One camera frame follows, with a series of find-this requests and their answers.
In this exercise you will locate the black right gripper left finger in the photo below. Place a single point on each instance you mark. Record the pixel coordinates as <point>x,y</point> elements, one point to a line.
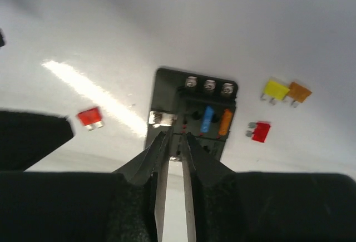
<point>125,205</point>

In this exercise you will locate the red blade fuse front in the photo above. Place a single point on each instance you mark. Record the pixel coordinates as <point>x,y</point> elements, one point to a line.
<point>91,119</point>

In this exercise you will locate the red blade fuse near box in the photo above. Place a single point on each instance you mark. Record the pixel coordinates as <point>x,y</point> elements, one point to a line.
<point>258,131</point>

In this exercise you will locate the black fuse box base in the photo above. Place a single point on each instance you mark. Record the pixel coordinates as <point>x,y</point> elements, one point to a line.
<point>178,104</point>

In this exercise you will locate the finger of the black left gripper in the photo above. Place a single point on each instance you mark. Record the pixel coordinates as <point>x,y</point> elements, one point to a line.
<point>27,138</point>
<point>2,39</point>

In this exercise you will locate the blue blade fuse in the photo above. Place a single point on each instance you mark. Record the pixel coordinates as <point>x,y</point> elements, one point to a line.
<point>207,119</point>

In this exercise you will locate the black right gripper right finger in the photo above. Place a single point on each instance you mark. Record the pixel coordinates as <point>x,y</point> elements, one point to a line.
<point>224,205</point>

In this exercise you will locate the orange blade fuse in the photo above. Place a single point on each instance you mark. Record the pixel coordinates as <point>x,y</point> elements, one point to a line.
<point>297,94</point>
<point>225,122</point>

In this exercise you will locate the orange blade fuse by yellow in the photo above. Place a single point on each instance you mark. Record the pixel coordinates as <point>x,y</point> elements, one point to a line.
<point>297,94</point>

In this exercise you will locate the red blade fuse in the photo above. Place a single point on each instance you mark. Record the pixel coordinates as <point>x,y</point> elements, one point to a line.
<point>91,119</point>
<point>258,131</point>

